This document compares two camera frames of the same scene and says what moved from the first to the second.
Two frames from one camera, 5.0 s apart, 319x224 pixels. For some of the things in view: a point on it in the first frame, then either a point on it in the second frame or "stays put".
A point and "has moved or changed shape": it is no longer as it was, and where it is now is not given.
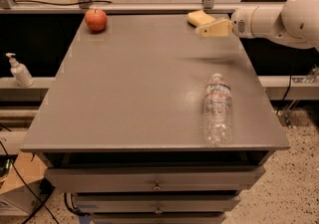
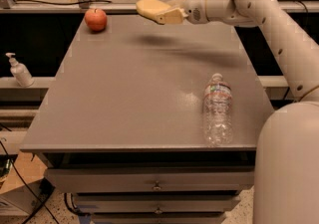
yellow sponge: [199, 18] has moved or changed shape
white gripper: [241, 24] → [194, 9]
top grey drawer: [152, 178] stays put
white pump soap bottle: [20, 72] stays put
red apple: [96, 19] stays put
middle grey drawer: [155, 203] stays put
